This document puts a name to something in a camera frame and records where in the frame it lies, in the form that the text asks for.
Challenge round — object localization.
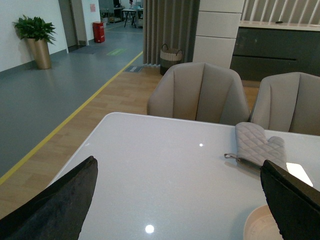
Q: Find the grey floor mat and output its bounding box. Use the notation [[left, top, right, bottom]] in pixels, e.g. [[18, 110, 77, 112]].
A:
[[124, 65, 144, 73]]

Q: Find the dark grey kitchen cabinet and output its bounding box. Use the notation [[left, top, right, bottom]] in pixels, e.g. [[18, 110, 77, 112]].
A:
[[230, 27, 320, 82]]

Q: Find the potted green plant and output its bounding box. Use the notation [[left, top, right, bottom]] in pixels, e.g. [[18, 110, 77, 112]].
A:
[[13, 15, 56, 70]]

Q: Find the pink round plate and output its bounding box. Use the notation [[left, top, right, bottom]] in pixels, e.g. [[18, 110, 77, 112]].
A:
[[243, 205, 283, 240]]

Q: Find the beige quilted oven mitt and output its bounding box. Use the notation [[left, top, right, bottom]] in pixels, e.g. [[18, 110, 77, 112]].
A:
[[224, 122, 287, 170]]

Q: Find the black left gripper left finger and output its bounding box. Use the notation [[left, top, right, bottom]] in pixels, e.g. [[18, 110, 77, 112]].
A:
[[0, 156, 98, 240]]

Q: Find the beige chair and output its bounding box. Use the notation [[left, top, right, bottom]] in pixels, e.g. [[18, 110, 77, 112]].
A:
[[250, 72, 320, 136], [146, 62, 250, 126]]

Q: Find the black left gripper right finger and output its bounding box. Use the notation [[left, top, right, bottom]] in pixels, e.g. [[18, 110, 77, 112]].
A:
[[260, 160, 320, 240]]

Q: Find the distant work table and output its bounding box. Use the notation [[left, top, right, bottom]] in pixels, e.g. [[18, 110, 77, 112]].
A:
[[122, 8, 144, 28]]

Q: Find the beige chair left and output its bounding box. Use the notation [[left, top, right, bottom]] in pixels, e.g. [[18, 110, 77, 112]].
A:
[[146, 62, 250, 126]]

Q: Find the grey pleated curtain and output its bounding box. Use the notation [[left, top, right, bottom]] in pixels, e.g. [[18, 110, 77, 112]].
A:
[[143, 0, 200, 65]]

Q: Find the woven basket with handles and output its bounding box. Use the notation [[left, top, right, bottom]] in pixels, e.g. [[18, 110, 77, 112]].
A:
[[160, 43, 183, 76]]

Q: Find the red cylindrical bin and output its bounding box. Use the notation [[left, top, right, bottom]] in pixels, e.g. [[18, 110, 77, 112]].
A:
[[92, 22, 105, 43]]

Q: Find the beige chair right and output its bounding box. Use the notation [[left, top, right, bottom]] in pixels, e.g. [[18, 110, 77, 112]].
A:
[[250, 72, 320, 136]]

